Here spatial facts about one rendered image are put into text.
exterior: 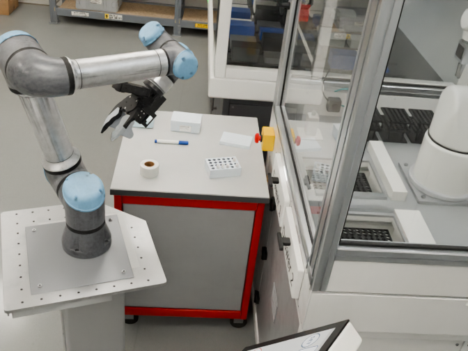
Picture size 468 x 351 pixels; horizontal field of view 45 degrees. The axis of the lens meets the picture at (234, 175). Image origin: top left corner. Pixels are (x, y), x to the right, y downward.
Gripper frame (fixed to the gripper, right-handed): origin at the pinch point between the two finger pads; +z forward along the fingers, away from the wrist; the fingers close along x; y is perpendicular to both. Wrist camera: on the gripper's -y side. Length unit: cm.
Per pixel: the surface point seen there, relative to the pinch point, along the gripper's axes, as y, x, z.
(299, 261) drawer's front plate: 35, -58, -6
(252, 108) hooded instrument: 84, 47, -56
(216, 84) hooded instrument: 64, 54, -51
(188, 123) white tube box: 55, 40, -27
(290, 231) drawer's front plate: 38, -47, -12
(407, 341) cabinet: 63, -84, -8
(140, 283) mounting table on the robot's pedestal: 25.0, -26.5, 27.6
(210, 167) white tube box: 51, 9, -16
